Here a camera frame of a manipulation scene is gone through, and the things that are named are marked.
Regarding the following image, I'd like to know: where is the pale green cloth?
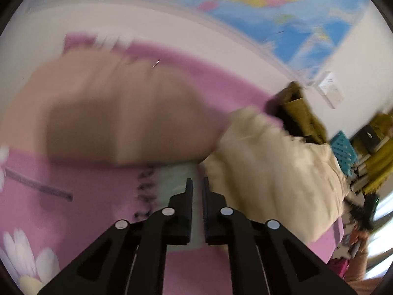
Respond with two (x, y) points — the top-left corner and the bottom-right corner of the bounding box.
(156, 163), (206, 248)

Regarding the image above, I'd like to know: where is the person's right forearm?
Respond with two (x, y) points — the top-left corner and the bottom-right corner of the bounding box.
(344, 229), (370, 283)

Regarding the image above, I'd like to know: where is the dark olive jacket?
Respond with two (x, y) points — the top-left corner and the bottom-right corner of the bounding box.
(278, 81), (329, 145)

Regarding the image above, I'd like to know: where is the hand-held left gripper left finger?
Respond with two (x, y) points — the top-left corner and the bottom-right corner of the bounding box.
(38, 178), (193, 295)

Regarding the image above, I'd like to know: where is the pink floral bed sheet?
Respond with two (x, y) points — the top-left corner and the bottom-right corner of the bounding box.
(0, 32), (344, 295)

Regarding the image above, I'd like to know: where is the small black bag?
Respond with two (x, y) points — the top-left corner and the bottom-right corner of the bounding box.
(358, 126), (379, 143)

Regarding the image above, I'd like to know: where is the colourful world map poster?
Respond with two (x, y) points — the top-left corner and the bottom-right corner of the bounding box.
(25, 0), (372, 82)

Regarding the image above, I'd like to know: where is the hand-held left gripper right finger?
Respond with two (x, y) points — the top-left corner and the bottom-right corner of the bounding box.
(203, 177), (357, 295)

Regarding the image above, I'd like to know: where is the bright pink cloth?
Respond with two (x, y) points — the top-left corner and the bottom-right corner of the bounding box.
(327, 258), (351, 279)

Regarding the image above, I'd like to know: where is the white wall switch panel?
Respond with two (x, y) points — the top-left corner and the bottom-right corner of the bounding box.
(318, 71), (344, 109)

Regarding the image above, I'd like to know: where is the tan cloth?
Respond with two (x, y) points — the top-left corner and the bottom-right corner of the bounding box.
(0, 47), (229, 166)

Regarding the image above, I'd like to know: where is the teal plastic basket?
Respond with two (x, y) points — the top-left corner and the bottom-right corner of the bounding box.
(330, 131), (360, 176)

